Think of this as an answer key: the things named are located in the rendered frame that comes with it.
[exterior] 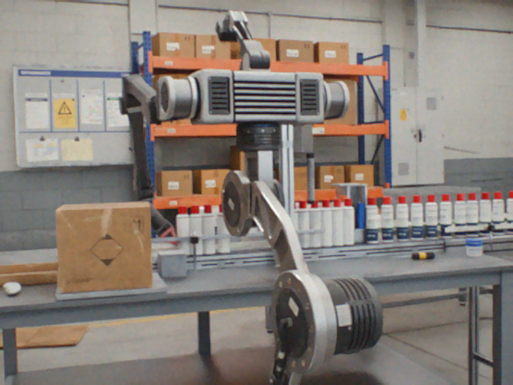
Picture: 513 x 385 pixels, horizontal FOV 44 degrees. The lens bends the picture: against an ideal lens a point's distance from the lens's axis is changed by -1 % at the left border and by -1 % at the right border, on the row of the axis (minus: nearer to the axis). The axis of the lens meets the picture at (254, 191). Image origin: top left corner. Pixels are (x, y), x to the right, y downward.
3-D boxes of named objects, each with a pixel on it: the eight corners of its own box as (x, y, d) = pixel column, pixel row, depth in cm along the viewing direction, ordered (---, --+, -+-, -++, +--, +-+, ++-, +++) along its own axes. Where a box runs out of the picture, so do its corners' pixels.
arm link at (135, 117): (120, 98, 230) (149, 94, 234) (117, 95, 235) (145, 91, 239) (133, 204, 248) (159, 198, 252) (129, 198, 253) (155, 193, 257)
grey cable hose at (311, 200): (313, 203, 262) (312, 153, 261) (316, 204, 259) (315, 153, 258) (305, 204, 261) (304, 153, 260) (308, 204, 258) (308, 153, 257)
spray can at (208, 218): (214, 253, 263) (212, 203, 261) (216, 254, 258) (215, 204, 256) (201, 253, 261) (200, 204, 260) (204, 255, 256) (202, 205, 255)
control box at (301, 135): (313, 153, 265) (311, 108, 264) (302, 153, 249) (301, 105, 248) (289, 153, 269) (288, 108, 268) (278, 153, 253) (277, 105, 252)
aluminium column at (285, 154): (291, 265, 257) (288, 99, 253) (295, 266, 252) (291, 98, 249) (281, 266, 255) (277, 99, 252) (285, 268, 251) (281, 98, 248)
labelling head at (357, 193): (357, 238, 295) (356, 183, 294) (370, 241, 282) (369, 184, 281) (330, 240, 291) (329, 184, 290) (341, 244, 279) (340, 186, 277)
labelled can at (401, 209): (404, 240, 287) (404, 195, 286) (410, 241, 282) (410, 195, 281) (394, 241, 286) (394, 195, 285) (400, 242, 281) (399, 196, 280)
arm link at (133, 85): (114, 71, 231) (141, 68, 235) (119, 107, 237) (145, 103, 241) (149, 104, 194) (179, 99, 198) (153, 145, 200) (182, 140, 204)
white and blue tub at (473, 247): (474, 253, 275) (474, 237, 275) (485, 255, 269) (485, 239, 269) (461, 254, 273) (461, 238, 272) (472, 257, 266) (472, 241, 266)
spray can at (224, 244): (228, 251, 265) (227, 202, 264) (231, 253, 260) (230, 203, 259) (216, 252, 263) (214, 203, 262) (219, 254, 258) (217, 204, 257)
